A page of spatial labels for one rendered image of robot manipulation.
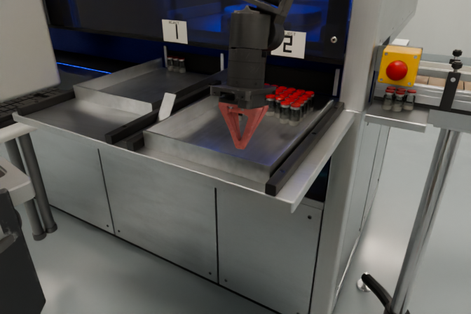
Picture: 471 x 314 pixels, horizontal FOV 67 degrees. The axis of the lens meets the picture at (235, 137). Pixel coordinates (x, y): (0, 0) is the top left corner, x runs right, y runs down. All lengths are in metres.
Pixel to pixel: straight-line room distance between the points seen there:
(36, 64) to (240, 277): 1.01
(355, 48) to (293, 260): 0.68
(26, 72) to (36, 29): 0.14
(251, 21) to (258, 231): 0.80
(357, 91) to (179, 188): 0.71
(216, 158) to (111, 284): 1.15
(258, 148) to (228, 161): 0.10
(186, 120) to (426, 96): 0.57
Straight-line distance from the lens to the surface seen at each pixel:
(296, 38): 0.87
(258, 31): 0.52
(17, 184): 0.32
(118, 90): 1.02
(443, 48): 5.50
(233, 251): 1.30
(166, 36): 1.07
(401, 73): 0.80
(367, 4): 0.83
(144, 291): 1.61
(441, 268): 1.87
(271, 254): 1.22
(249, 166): 0.57
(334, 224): 1.05
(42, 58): 1.36
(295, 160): 0.60
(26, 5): 1.33
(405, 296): 1.35
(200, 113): 0.81
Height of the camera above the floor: 1.20
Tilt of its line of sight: 26 degrees down
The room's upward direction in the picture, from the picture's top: straight up
